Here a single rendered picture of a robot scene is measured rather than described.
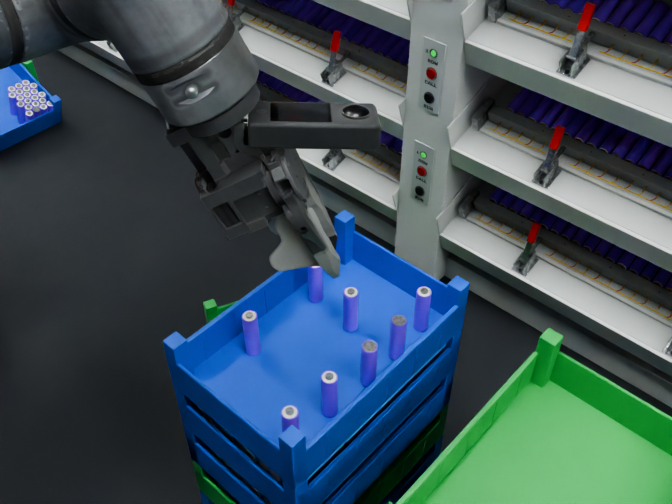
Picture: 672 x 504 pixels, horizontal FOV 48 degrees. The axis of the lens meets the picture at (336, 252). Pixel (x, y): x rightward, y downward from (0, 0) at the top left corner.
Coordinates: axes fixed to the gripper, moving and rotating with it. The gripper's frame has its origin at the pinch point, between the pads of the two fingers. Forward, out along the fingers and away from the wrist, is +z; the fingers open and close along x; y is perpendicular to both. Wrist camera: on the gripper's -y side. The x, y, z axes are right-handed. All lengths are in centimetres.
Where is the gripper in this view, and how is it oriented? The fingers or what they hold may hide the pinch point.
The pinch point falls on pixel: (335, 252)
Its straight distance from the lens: 75.4
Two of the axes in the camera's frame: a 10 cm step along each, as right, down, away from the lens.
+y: -9.1, 3.7, 2.0
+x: 0.8, 6.2, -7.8
